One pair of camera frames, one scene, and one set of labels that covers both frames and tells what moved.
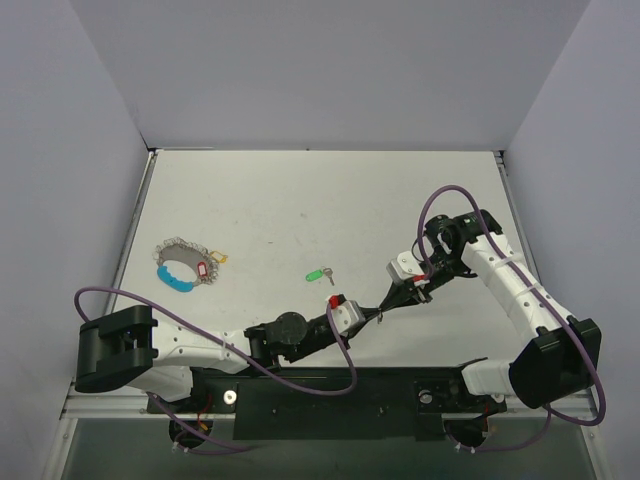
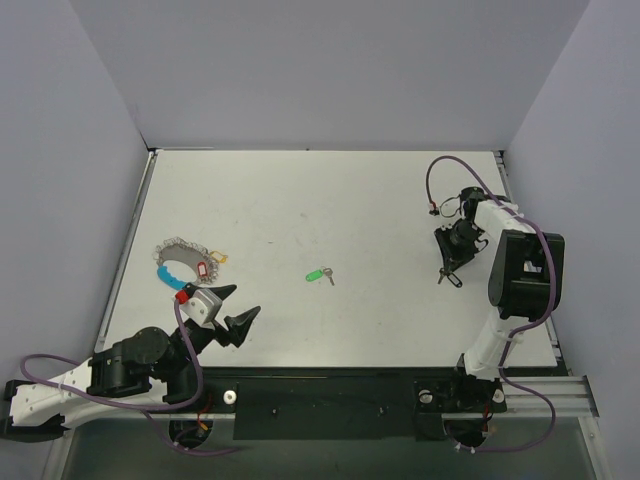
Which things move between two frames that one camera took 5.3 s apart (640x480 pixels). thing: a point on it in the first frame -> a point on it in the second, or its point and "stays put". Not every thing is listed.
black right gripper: (417, 291) -> (448, 248)
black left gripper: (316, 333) -> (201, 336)
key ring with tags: (177, 249) stays put
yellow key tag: (218, 256) stays put
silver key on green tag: (329, 272) stays put
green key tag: (313, 275) stays put
